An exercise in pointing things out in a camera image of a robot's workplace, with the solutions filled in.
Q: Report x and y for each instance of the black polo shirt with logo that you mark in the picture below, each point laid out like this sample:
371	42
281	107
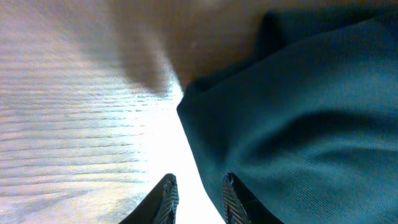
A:
309	123

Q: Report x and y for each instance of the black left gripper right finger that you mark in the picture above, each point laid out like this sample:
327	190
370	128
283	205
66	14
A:
241	206

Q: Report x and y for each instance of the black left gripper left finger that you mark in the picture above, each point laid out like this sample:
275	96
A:
159	206

